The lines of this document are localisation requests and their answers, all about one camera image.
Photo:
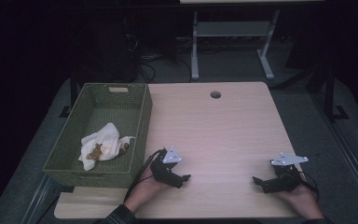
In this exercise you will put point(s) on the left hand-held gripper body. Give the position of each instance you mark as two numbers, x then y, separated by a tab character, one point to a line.
164	171

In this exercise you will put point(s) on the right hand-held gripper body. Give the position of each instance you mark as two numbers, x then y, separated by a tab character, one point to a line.
286	180

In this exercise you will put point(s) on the white cloth with brown print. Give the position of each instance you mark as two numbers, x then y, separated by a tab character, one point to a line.
106	137

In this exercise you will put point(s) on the green woven basket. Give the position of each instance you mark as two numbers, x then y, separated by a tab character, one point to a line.
112	119

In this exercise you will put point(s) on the person's left hand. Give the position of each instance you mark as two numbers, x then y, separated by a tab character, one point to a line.
146	189

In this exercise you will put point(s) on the person's right hand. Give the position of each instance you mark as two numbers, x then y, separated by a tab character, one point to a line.
304	199

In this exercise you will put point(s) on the black metal stand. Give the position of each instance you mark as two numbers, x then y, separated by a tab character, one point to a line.
73	93
330	93

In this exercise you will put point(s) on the grey metal rail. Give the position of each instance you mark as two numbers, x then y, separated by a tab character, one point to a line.
38	199
351	161

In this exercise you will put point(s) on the white metal table frame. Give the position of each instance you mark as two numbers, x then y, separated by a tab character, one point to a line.
233	28

